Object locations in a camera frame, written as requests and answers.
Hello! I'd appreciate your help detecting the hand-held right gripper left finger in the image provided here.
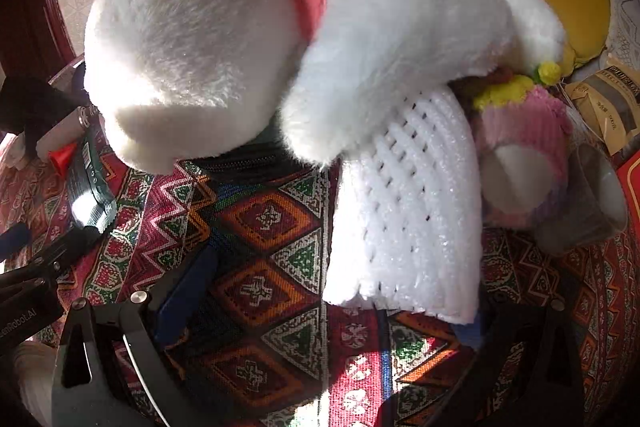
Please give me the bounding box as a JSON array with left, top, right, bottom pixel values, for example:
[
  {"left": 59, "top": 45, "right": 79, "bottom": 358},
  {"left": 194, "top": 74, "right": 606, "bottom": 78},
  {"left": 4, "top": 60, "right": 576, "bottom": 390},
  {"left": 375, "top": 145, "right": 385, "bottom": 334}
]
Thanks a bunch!
[{"left": 50, "top": 244, "right": 221, "bottom": 427}]

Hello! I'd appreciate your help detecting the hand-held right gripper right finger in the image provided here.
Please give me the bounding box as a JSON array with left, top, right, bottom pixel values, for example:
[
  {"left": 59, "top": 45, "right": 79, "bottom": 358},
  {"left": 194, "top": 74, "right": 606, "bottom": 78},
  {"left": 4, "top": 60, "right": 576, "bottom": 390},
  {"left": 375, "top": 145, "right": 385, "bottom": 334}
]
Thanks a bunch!
[{"left": 385, "top": 294, "right": 586, "bottom": 427}]

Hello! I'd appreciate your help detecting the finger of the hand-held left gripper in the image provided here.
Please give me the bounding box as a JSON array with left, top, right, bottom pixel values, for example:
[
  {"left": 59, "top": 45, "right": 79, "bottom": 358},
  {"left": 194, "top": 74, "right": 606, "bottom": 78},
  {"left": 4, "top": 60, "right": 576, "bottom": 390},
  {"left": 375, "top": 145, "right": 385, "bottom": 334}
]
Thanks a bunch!
[
  {"left": 0, "top": 229, "right": 108, "bottom": 303},
  {"left": 0, "top": 223, "right": 34, "bottom": 261}
]

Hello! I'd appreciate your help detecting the white knitted cloth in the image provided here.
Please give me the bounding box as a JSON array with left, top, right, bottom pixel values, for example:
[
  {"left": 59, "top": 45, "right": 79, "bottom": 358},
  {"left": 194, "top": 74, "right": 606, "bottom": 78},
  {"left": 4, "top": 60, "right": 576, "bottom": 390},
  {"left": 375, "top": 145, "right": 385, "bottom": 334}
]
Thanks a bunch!
[{"left": 322, "top": 87, "right": 483, "bottom": 325}]

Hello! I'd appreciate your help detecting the dark green packet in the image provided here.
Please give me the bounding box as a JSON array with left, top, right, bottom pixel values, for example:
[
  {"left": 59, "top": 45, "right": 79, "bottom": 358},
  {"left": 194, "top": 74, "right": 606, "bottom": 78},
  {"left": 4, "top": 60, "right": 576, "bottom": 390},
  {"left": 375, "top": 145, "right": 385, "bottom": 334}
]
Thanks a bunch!
[{"left": 67, "top": 127, "right": 119, "bottom": 230}]

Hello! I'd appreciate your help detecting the patterned woven blanket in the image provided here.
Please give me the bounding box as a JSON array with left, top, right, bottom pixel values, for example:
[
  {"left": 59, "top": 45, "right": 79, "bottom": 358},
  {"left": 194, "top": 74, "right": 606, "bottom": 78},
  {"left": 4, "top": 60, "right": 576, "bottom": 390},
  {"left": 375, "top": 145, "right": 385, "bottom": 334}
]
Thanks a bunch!
[{"left": 0, "top": 142, "right": 640, "bottom": 427}]

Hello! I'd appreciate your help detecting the red cap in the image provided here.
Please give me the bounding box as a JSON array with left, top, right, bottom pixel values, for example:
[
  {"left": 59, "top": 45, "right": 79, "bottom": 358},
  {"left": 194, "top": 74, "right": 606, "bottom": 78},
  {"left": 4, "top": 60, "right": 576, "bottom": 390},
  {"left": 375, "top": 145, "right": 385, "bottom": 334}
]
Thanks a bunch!
[{"left": 47, "top": 142, "right": 79, "bottom": 178}]

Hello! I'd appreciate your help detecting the white tube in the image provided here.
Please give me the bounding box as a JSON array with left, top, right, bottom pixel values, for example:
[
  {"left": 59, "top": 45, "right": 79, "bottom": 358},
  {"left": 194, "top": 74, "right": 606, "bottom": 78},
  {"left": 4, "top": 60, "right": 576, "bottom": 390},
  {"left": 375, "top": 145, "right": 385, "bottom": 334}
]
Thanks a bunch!
[{"left": 37, "top": 104, "right": 99, "bottom": 154}]

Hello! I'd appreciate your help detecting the black cloth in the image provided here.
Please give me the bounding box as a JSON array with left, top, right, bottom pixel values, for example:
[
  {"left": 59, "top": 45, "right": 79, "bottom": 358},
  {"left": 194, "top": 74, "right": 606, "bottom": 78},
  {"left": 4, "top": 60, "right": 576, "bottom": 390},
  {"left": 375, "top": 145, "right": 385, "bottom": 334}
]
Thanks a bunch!
[{"left": 0, "top": 77, "right": 76, "bottom": 158}]

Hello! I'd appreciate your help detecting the black mesh pouch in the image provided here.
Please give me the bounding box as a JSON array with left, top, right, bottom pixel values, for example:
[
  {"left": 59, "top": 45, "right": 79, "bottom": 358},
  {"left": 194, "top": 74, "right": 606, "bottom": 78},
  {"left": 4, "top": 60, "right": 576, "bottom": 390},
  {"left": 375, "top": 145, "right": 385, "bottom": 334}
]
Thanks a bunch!
[{"left": 192, "top": 117, "right": 297, "bottom": 174}]

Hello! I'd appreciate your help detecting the grey plastic cup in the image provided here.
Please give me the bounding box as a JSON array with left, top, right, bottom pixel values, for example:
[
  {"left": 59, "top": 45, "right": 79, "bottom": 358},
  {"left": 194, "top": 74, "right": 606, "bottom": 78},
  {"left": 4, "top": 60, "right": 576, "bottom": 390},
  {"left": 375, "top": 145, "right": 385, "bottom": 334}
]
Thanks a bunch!
[{"left": 532, "top": 142, "right": 628, "bottom": 258}]

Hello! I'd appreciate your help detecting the red box with yellow letters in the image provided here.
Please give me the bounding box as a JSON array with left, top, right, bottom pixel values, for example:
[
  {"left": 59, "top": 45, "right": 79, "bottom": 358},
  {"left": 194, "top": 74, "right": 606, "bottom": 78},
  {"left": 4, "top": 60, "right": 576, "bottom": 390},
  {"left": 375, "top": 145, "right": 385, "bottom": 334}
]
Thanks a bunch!
[{"left": 615, "top": 154, "right": 640, "bottom": 230}]

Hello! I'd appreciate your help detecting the pink knitted toy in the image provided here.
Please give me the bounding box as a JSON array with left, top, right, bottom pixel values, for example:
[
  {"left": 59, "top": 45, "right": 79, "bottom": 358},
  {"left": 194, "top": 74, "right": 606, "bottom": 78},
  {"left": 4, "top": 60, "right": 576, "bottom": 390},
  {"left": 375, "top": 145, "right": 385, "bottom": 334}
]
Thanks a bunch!
[{"left": 469, "top": 59, "right": 576, "bottom": 228}]

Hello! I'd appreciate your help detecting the large white plush toy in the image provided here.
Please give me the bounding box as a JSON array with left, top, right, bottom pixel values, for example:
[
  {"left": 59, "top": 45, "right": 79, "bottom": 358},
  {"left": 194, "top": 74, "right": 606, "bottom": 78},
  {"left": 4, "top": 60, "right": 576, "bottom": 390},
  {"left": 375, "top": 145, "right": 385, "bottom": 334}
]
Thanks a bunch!
[{"left": 82, "top": 0, "right": 568, "bottom": 175}]

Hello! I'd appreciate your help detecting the brown paper package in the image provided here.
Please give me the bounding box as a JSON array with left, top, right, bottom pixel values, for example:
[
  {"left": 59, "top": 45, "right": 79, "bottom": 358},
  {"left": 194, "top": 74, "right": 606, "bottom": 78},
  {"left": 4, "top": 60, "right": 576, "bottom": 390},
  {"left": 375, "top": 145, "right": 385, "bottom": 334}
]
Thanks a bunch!
[{"left": 562, "top": 56, "right": 640, "bottom": 158}]

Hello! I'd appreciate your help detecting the white lace cloth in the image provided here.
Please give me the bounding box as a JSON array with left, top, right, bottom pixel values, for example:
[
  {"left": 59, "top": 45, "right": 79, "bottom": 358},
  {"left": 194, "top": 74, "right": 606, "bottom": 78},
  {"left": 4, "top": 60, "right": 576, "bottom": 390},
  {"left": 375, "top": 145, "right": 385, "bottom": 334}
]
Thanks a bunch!
[{"left": 604, "top": 0, "right": 640, "bottom": 68}]

